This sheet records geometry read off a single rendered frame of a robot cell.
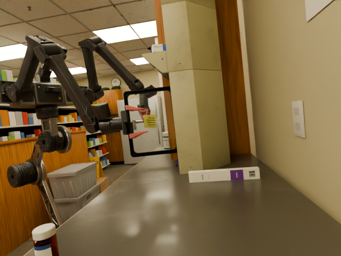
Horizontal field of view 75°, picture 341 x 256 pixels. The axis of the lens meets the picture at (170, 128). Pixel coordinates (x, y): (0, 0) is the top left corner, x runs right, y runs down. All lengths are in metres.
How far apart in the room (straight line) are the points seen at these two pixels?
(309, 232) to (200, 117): 0.63
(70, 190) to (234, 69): 2.49
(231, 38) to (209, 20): 0.30
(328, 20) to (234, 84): 0.82
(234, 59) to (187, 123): 0.58
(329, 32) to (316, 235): 0.44
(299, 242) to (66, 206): 2.96
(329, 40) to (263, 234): 0.46
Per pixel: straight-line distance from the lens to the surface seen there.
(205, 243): 0.53
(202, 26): 1.15
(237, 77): 1.42
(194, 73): 1.03
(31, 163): 2.14
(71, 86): 1.08
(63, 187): 3.21
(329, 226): 0.63
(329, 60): 0.66
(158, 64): 1.06
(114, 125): 0.97
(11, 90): 1.43
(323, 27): 0.69
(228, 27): 1.48
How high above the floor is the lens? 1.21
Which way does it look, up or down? 3 degrees down
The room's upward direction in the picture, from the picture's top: 6 degrees counter-clockwise
